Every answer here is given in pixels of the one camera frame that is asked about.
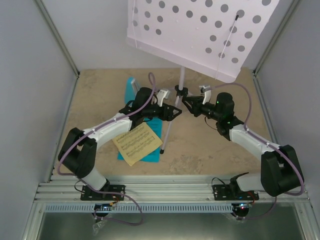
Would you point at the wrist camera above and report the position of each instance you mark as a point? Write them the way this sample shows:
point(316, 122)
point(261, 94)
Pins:
point(161, 95)
point(206, 93)

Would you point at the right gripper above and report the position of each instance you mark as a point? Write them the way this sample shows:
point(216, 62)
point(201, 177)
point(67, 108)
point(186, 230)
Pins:
point(196, 102)

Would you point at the aluminium frame post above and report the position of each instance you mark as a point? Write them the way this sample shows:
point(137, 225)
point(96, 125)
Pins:
point(281, 27)
point(56, 35)

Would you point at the right aluminium frame post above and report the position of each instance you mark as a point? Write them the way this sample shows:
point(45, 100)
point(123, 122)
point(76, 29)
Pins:
point(281, 27)

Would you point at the blue metronome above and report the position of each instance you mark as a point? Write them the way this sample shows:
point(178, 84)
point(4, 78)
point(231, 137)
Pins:
point(131, 89)

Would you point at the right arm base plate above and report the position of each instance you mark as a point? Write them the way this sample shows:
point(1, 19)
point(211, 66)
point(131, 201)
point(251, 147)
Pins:
point(226, 193)

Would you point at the grey cable duct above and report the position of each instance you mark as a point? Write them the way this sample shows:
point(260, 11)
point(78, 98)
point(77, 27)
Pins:
point(124, 208)

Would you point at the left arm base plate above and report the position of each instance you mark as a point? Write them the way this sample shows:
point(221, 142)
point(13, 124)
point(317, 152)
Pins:
point(112, 193)

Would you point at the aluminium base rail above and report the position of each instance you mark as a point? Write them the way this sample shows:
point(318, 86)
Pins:
point(142, 188)

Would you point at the white tripod music stand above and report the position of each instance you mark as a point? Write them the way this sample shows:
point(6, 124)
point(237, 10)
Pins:
point(181, 91)

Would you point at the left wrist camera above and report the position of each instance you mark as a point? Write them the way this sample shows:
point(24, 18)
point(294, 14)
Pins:
point(161, 95)

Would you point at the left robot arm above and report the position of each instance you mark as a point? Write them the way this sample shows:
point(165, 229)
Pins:
point(78, 152)

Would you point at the left aluminium frame post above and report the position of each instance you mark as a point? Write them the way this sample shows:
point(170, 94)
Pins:
point(56, 35)

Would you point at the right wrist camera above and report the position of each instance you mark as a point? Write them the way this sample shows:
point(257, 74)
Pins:
point(206, 93)

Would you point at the yellow music sheet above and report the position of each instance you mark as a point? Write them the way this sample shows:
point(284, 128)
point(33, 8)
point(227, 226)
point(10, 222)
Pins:
point(137, 143)

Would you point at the white perforated stand desk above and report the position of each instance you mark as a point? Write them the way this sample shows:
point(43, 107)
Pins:
point(212, 37)

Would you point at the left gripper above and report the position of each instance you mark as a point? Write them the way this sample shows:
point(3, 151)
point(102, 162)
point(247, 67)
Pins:
point(168, 117)

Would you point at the blue music sheet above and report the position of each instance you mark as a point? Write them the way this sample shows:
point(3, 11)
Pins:
point(154, 157)

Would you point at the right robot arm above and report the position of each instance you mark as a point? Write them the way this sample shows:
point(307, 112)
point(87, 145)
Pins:
point(280, 171)

